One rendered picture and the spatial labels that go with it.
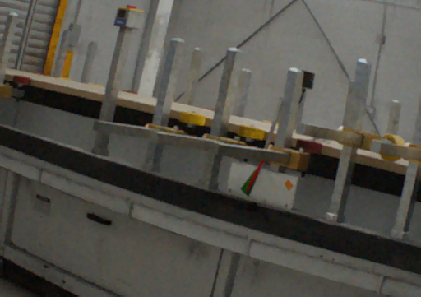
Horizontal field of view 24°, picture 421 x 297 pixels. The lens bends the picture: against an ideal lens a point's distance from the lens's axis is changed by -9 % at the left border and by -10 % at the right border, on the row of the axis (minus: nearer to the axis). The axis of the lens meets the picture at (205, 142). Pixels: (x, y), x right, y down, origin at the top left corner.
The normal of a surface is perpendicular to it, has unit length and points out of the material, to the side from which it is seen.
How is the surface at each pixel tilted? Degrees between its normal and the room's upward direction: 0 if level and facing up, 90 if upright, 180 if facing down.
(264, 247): 90
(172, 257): 90
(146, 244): 90
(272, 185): 90
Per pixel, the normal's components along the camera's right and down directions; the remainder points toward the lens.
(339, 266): -0.66, -0.09
